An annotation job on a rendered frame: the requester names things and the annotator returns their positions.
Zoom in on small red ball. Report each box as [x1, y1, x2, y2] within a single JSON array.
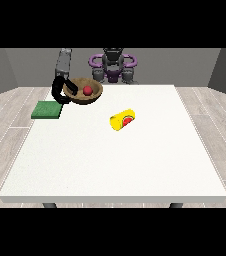
[[82, 85, 94, 96]]

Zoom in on brown wooden bowl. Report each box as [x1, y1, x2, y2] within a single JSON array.
[[62, 77, 104, 105]]

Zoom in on grey robot trunk purple rings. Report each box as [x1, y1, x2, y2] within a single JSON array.
[[88, 48, 139, 84]]

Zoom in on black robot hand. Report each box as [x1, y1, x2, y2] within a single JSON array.
[[51, 75, 80, 105]]

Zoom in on green square pad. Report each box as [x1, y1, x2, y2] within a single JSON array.
[[30, 101, 63, 120]]

